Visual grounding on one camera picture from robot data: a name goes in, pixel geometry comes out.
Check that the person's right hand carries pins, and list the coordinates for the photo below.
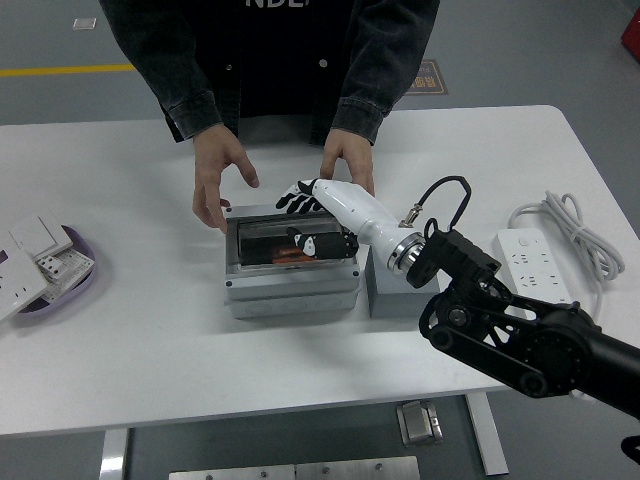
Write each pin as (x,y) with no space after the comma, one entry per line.
(215,165)

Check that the person's left hand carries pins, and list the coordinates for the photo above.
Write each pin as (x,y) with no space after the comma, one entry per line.
(350,155)

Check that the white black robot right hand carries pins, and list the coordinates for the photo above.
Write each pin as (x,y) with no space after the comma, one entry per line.
(355,210)

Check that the grey box with clear lid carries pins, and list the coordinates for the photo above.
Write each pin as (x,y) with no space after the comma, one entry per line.
(290,296)

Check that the person's right forearm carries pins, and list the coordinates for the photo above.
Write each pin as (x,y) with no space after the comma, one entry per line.
(187,85)

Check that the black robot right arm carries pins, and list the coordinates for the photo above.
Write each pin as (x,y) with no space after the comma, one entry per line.
(540,345)

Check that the person's left forearm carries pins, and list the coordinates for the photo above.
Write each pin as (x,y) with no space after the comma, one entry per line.
(380,85)

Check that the grey cube block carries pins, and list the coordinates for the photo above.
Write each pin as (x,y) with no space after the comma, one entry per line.
(395,301)

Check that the dark floor sign orange text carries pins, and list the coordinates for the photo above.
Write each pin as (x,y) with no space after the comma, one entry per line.
(432,80)

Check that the person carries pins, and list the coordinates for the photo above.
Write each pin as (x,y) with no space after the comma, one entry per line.
(280,55)

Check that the purple tray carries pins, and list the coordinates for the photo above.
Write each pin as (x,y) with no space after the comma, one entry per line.
(82,280)

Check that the yellow floor tape line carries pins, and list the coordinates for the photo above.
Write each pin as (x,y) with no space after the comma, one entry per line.
(60,70)

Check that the white power strip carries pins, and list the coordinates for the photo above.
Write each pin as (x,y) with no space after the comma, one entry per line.
(530,260)

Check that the small silver floor plate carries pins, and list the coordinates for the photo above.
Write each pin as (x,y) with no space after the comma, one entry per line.
(84,24)

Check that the small white socket module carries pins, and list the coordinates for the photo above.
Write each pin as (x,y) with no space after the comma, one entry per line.
(50,267)

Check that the large white socket panel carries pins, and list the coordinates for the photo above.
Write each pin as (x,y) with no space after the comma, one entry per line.
(17,285)

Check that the white table leg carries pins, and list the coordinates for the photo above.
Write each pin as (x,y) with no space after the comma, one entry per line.
(114,455)
(492,440)

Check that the red object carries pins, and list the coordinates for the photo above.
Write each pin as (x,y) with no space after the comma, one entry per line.
(632,32)

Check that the white blank switch panel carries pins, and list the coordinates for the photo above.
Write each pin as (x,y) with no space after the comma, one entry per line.
(37,235)

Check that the steel base plate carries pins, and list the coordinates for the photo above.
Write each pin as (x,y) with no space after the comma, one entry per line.
(350,470)

